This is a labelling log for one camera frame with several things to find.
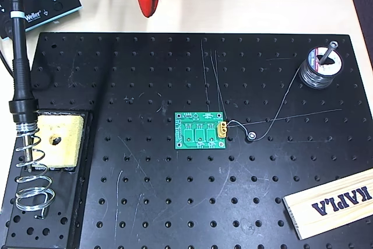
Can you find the green printed circuit board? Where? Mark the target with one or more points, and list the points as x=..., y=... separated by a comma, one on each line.
x=180, y=144

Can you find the black soldering iron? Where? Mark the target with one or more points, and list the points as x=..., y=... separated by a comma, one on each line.
x=21, y=80

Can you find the yellow power connector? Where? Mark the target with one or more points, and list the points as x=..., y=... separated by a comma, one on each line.
x=222, y=133

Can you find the silver washer screw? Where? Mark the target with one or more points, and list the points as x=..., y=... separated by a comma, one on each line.
x=251, y=136

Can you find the metal post screw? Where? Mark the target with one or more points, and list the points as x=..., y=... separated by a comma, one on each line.
x=329, y=53

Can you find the black perforated metal breadboard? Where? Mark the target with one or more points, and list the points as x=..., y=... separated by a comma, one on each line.
x=175, y=187

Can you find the soldering iron stand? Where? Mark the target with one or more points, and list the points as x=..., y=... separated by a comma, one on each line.
x=58, y=202

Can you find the black holder funnel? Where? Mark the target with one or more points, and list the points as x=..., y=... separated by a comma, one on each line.
x=23, y=109

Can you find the yellow cleaning sponge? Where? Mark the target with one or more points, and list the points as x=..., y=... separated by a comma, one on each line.
x=67, y=144

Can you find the wooden plank with KAPLA print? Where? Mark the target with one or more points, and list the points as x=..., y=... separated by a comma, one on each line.
x=335, y=217

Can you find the metal spring coil holder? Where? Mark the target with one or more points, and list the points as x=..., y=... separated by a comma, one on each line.
x=25, y=128

